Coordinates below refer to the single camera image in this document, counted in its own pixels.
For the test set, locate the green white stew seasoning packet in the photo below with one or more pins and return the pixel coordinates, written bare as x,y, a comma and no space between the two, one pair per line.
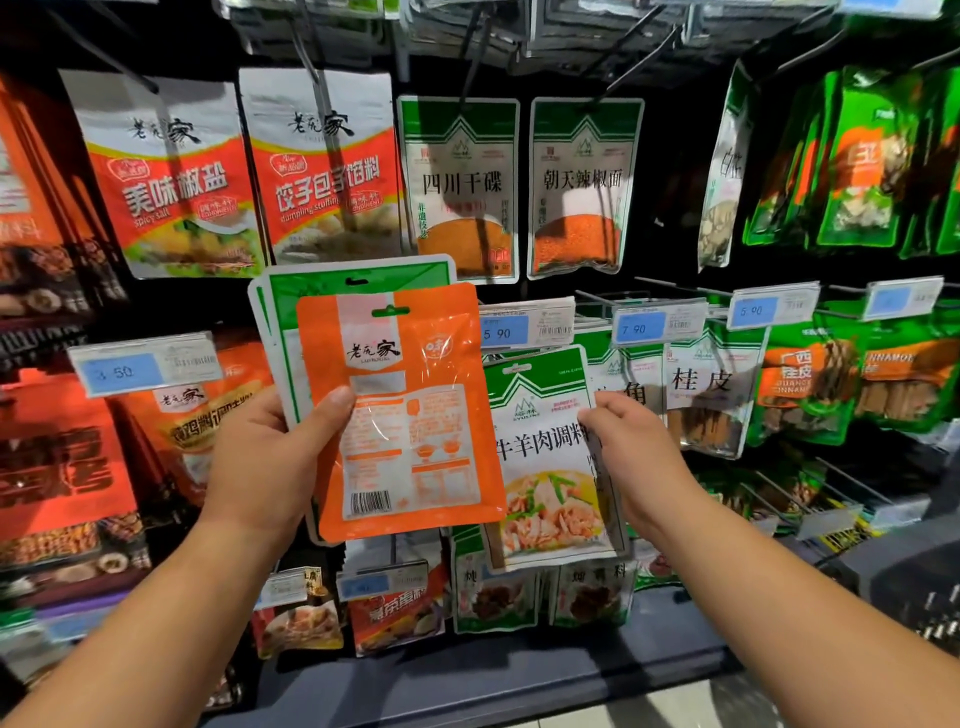
360,273

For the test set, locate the row of green white packets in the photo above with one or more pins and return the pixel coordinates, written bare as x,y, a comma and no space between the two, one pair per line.
593,593

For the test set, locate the green meat stew seasoning packet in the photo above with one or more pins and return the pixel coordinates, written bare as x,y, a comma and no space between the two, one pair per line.
548,480

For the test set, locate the clear cinnamon packets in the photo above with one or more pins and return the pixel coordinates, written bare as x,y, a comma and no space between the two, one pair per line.
713,390

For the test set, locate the clear chili powder packets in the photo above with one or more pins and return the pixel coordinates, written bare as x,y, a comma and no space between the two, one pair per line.
582,195

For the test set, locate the orange bold-print packets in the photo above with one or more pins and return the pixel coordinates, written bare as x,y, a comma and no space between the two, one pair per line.
38,210

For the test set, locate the person's right hand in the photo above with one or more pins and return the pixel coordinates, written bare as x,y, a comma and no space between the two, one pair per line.
638,458

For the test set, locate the row of clear green-top packets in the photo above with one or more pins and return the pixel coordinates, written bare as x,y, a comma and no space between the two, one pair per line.
495,593

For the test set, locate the orange seasoning packet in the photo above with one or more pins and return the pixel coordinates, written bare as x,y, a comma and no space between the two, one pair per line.
413,420

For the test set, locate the clear orange powder packets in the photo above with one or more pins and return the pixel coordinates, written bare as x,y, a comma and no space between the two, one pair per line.
458,195

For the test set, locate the black shopping basket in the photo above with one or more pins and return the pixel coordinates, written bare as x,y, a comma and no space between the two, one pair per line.
900,578

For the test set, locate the person's left forearm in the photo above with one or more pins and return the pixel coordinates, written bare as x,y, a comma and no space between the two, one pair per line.
150,645

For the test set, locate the clear brown-spice packets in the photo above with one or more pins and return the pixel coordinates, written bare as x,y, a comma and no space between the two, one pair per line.
618,375

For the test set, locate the white red-label packets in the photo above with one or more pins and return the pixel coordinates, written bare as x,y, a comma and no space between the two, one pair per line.
323,165
173,180

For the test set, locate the green orange Guangxi cinnamon bags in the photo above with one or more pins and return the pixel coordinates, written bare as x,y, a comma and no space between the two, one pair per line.
803,383
908,375

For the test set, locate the person's left hand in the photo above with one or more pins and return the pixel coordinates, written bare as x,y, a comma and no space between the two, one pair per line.
270,473

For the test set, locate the row of yellow black packets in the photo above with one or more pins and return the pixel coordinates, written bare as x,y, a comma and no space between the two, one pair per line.
843,540

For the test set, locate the person's right forearm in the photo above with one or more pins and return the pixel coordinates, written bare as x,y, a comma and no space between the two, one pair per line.
810,630

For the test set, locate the clear white-slice packets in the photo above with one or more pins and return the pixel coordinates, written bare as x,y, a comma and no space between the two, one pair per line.
725,180

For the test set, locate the green white-slice packets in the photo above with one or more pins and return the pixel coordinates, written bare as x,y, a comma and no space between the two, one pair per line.
855,165

